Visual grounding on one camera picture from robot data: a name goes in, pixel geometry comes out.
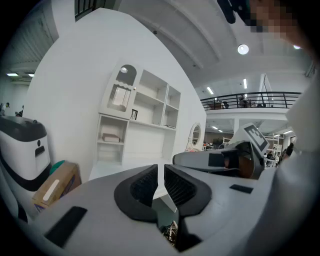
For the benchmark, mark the dark flat book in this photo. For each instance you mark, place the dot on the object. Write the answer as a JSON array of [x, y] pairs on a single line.
[[170, 126]]

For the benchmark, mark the small black frame stand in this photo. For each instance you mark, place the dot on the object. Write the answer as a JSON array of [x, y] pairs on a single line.
[[134, 111]]

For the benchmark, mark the teal round object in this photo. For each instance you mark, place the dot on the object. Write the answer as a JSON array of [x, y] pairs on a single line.
[[56, 166]]

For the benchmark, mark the brown cardboard box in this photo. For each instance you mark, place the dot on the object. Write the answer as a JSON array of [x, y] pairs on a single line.
[[62, 180]]

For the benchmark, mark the black and white robot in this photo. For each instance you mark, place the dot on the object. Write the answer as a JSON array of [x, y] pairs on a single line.
[[22, 155]]

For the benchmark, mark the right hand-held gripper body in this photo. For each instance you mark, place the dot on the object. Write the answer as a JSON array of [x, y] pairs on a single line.
[[255, 135]]

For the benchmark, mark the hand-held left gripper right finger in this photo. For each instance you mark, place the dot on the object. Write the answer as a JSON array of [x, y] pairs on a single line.
[[225, 207]]

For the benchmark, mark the person's head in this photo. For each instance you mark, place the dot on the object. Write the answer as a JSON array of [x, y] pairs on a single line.
[[280, 22]]

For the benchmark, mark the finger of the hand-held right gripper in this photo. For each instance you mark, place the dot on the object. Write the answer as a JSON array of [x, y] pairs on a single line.
[[192, 158]]

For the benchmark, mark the white vanity with oval mirror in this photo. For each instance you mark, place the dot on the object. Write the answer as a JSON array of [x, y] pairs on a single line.
[[196, 132]]

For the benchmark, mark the white shelf cabinet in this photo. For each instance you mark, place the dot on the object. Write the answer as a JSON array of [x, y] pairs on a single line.
[[147, 140]]

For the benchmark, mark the tan book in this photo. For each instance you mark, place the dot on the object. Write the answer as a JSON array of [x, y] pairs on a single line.
[[110, 137]]

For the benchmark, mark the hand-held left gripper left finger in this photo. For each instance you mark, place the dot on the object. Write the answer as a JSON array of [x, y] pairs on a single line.
[[100, 212]]

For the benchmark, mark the black balcony railing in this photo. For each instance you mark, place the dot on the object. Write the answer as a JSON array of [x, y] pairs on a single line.
[[250, 94]]

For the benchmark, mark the black head-worn camera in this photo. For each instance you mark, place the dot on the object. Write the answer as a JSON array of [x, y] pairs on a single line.
[[230, 11]]

